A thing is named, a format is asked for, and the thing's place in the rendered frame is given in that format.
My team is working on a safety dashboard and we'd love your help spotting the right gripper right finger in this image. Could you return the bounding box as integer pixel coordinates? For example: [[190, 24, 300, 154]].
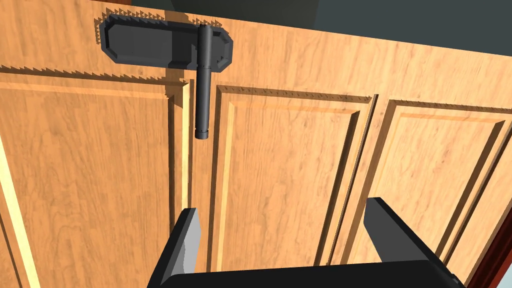
[[363, 197, 446, 266]]

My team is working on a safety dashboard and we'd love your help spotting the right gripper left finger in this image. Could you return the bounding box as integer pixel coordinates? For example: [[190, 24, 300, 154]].
[[147, 207, 201, 288]]

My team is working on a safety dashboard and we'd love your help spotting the wooden panelled door leaf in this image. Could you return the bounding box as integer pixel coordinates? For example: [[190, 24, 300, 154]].
[[0, 0, 512, 288]]

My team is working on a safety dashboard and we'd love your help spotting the dark grey lever door handle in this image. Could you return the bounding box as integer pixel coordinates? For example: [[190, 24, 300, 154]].
[[98, 13, 234, 141]]

